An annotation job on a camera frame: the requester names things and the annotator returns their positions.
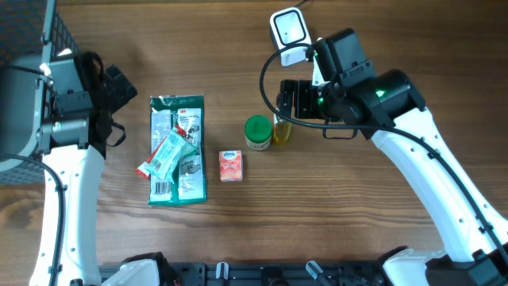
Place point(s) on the white barcode scanner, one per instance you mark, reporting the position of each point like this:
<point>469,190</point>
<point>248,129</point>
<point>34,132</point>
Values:
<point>287,27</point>

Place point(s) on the orange tissue pack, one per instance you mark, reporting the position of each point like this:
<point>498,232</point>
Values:
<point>231,166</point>

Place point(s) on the grey plastic mesh basket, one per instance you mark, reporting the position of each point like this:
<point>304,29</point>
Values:
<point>37,61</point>

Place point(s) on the yellow liquid bottle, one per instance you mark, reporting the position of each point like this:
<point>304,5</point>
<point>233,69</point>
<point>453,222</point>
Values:
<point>281,129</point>

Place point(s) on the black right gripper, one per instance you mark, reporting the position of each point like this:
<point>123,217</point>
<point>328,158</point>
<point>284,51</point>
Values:
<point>304,90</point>

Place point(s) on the green lid jar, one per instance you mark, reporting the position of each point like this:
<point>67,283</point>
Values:
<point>258,132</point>

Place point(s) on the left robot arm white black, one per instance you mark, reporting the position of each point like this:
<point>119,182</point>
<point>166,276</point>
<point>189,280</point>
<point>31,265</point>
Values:
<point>73,142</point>

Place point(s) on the green 3M glove package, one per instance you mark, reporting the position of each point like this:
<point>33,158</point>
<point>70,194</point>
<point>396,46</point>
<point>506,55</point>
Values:
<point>187,112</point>

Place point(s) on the teal snack bar wrapper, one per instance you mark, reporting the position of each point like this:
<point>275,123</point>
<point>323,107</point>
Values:
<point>175,146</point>

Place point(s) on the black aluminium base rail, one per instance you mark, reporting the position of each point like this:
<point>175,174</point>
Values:
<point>311,273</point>

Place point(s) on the red snack bar wrapper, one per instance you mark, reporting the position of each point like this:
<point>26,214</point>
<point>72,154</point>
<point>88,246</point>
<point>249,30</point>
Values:
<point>142,170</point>

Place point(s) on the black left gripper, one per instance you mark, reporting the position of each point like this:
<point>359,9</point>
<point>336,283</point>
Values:
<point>117,98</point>

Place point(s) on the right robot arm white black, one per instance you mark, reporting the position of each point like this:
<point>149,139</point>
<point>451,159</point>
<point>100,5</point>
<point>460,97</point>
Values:
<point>345,92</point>

